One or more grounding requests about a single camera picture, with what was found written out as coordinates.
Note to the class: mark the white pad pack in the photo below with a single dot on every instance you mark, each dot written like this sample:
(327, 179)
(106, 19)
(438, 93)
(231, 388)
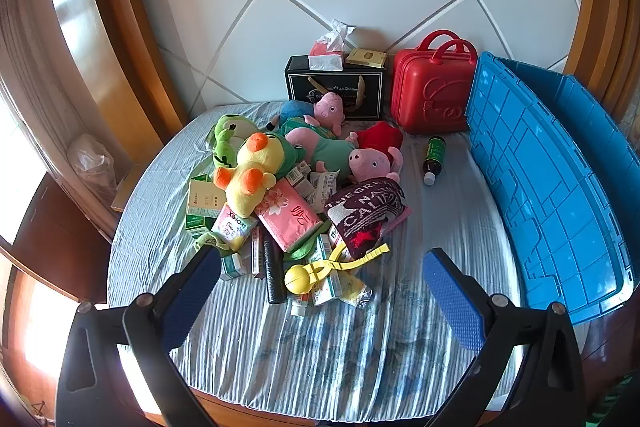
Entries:
(232, 224)

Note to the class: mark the brown cardboard piece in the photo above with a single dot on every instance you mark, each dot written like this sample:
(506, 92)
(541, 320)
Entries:
(125, 192)

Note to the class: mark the red tissue pack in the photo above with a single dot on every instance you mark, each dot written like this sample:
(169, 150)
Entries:
(327, 52)

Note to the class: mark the black gift bag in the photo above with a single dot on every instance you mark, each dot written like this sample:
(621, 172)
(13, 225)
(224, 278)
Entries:
(300, 79)

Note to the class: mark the black cylinder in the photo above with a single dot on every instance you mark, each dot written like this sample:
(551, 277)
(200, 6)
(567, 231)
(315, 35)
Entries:
(274, 272)

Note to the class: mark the small grey white box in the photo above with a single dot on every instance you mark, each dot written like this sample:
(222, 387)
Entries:
(300, 171)
(304, 192)

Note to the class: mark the dark printed knit cloth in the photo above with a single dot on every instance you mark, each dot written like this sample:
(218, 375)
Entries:
(365, 212)

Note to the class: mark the small white bottle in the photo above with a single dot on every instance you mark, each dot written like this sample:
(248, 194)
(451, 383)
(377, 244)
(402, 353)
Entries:
(298, 305)

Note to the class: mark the red hard-shell suitcase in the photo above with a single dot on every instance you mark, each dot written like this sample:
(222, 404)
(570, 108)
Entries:
(430, 87)

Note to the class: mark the small gold box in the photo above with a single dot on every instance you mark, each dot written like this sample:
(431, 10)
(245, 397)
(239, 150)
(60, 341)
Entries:
(366, 57)

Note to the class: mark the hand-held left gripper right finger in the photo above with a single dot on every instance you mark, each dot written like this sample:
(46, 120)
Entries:
(452, 302)

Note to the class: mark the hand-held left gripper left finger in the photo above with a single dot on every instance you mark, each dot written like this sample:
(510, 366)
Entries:
(192, 292)

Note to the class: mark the yellow plastic ball clip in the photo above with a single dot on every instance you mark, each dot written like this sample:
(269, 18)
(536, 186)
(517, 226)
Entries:
(310, 274)

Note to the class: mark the dark wooden bedside cabinet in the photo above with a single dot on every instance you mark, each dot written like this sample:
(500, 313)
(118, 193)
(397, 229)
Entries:
(50, 232)

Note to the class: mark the clear plastic bag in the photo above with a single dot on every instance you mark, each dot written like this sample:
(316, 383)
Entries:
(92, 162)

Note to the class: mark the clear yellow packet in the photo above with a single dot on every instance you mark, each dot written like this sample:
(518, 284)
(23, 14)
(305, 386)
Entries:
(356, 289)

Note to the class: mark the pig plush with green body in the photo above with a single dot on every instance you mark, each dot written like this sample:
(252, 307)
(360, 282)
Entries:
(320, 147)

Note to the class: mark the white printed sachets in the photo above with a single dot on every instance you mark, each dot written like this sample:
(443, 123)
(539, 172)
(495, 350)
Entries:
(325, 184)

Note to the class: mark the green cloth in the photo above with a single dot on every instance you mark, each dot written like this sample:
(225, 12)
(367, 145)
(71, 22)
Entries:
(612, 402)

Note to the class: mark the white medicine box green figure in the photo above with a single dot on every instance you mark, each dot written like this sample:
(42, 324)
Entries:
(325, 292)

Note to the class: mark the pig plush with blue body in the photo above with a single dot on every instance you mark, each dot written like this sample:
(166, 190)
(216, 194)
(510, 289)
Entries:
(327, 107)

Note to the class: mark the yellow duck plush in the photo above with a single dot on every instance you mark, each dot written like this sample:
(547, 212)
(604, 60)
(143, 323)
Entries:
(250, 167)

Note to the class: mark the green frog plush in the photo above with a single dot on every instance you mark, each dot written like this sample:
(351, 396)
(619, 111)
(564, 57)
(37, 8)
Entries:
(225, 139)

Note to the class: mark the dark bottle with green label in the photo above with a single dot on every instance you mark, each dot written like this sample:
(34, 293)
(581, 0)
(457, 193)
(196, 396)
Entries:
(434, 154)

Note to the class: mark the blue plastic storage container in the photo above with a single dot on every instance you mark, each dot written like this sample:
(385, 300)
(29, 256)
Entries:
(540, 187)

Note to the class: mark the green small box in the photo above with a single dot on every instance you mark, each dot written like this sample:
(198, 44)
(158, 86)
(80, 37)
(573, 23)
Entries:
(197, 224)
(200, 179)

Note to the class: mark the cream cardboard box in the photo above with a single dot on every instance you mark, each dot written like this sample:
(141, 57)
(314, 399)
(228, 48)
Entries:
(200, 202)

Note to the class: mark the pig plush with red dress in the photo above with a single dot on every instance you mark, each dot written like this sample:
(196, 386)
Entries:
(372, 157)

